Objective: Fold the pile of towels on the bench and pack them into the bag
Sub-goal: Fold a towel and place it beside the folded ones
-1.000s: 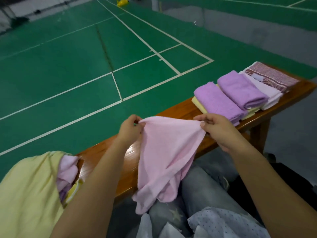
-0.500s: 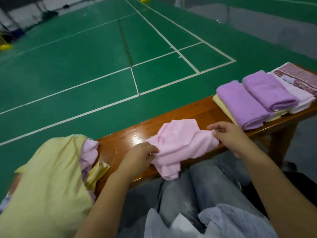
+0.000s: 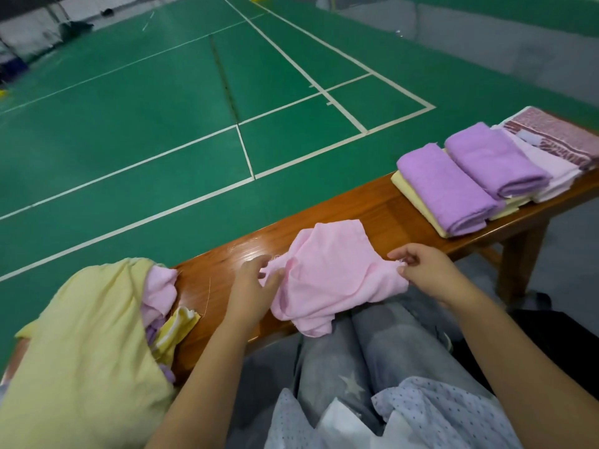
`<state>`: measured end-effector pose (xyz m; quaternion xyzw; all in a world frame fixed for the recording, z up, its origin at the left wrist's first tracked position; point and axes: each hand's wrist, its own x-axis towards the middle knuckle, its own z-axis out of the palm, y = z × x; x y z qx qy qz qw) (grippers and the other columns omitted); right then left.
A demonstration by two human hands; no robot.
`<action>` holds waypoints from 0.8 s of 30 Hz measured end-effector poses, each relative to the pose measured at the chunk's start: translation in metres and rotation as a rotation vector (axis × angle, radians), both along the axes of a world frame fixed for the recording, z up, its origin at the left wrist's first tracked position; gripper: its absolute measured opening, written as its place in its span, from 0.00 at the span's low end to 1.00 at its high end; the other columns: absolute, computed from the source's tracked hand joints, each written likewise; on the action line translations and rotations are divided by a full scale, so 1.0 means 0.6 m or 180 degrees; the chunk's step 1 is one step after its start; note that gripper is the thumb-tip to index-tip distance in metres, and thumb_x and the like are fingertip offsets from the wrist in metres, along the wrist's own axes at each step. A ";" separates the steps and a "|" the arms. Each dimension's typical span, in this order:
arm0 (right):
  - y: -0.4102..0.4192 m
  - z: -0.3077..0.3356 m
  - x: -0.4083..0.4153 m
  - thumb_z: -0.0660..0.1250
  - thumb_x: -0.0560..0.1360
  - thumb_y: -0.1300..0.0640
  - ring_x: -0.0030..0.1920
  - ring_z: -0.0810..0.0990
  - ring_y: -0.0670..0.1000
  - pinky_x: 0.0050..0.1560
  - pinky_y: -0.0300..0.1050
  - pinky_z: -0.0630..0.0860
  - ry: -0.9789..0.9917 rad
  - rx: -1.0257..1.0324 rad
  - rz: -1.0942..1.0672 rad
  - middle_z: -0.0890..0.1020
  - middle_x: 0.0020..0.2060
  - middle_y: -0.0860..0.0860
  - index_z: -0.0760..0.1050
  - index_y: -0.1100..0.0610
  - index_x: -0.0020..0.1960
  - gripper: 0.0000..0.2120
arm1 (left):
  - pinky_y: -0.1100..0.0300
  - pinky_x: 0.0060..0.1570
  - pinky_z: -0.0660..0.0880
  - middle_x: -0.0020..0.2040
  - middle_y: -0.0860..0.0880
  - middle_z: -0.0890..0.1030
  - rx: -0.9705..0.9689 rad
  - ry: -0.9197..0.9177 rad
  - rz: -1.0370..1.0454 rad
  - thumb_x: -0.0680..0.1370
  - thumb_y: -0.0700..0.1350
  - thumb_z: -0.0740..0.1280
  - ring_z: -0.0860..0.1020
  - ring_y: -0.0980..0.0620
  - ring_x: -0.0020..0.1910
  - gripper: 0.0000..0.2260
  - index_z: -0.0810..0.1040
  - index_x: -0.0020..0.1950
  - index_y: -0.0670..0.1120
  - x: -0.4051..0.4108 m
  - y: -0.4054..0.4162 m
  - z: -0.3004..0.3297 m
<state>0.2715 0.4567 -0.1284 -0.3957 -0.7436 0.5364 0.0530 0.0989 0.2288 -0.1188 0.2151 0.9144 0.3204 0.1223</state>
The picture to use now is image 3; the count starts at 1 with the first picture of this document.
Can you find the person's grey trousers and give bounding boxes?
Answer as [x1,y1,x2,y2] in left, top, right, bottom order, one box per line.
[295,299,492,431]

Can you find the yellow white striped cloth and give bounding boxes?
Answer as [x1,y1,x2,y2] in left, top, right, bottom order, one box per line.
[152,306,202,365]

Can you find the person's left forearm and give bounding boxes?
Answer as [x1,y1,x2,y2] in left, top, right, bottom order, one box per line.
[145,317,273,449]

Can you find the person's left hand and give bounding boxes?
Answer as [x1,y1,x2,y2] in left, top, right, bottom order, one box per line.
[225,257,286,334]

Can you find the red patterned towel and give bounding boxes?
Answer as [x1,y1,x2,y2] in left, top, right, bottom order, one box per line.
[502,106,599,172]

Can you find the person's right hand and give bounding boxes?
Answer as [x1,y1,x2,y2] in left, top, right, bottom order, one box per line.
[387,243,475,311]

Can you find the brown wooden bench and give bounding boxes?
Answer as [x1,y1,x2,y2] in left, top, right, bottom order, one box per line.
[171,112,599,380]

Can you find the pale yellow towel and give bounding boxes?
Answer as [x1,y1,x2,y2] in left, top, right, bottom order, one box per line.
[0,258,176,449]
[390,170,449,239]
[487,193,533,223]

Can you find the person's right forearm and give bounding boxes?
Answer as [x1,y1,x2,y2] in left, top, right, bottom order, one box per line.
[449,289,599,449]

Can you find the purple towel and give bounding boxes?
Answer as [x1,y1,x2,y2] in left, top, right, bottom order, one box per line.
[397,143,502,238]
[444,122,552,200]

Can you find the light pink towel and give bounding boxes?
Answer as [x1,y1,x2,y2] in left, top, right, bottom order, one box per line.
[140,265,180,384]
[259,218,410,339]
[496,126,583,204]

